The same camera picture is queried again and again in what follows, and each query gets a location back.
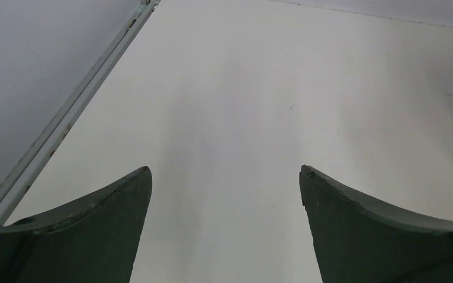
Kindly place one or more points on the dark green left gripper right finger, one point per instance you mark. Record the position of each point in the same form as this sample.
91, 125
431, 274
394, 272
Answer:
359, 238

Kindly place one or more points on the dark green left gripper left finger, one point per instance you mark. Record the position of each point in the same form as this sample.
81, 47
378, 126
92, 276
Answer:
90, 239

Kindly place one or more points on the aluminium frame rail left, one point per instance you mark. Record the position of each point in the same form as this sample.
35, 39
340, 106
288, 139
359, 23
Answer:
16, 185

